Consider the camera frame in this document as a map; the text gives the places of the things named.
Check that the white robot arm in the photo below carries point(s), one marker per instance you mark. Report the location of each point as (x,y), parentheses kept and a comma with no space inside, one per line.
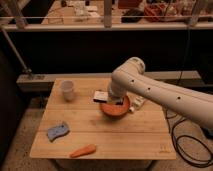
(194,105)

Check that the orange carrot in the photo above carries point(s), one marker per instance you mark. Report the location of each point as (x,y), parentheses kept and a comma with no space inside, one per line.
(83,151)

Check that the diagonal metal strut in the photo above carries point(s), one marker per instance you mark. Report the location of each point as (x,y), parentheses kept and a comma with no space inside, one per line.
(26,69)

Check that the orange bowl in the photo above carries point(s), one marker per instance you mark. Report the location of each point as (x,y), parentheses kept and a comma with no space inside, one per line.
(116,110)

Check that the white ceramic cup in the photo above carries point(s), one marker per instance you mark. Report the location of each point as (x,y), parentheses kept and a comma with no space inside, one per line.
(67,89)

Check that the wooden table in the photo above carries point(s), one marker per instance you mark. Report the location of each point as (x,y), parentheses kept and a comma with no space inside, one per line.
(142,135)

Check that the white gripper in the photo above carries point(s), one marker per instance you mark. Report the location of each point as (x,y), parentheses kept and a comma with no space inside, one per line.
(115,100)

